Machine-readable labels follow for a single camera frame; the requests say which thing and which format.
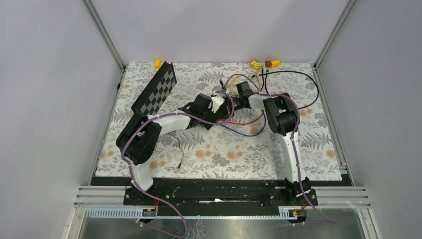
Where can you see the black network switch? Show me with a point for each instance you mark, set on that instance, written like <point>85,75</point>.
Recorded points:
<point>195,121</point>

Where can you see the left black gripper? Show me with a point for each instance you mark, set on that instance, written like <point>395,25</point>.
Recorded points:
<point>211,113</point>

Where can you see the yellow owl toy block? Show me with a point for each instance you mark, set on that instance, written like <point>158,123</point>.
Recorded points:
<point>255,65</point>

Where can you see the yellow rectangular block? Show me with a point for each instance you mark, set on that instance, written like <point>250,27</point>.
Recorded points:
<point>275,63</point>

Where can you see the floral patterned table mat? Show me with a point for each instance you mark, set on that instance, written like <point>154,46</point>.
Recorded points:
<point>243,149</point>

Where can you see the black white checkerboard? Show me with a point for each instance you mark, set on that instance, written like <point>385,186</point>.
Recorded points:
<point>156,92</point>

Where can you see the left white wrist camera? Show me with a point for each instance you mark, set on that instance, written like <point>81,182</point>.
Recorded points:
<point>217,102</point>

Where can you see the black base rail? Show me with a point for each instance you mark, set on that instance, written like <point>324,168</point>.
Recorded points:
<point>215,197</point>

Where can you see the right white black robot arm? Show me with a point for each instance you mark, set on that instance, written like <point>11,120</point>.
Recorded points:
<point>283,118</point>

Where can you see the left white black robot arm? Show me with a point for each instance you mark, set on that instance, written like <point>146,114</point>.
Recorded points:
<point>138,139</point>

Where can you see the small yellow block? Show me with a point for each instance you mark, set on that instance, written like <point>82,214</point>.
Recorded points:
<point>157,64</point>

